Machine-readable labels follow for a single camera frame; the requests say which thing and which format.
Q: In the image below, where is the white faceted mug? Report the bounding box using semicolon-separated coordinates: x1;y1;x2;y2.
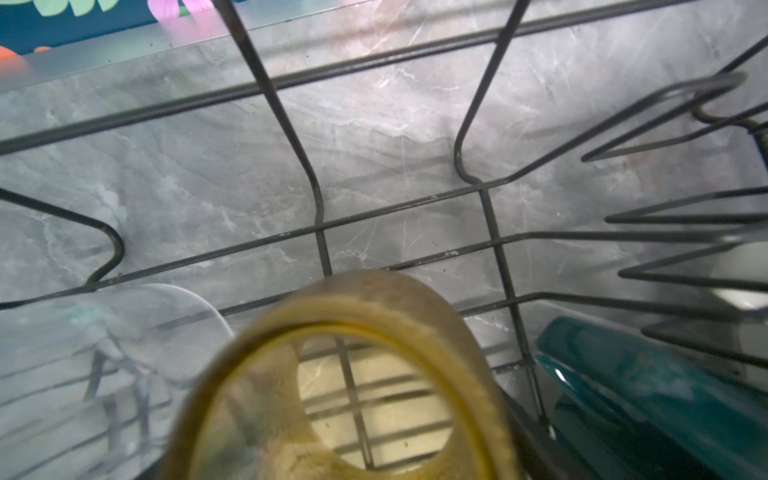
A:
710;241;767;391

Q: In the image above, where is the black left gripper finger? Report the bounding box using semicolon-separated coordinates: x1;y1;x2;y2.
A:
500;389;594;480

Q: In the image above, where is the black wire dish rack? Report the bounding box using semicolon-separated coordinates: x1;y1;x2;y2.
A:
1;1;767;479

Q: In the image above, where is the clear glass cup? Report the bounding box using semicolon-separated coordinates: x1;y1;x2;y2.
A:
1;284;233;479

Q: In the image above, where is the green mug cream interior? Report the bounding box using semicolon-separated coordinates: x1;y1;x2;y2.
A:
536;317;767;479

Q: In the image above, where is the olive green glass cup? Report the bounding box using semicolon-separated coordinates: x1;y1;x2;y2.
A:
159;270;524;479

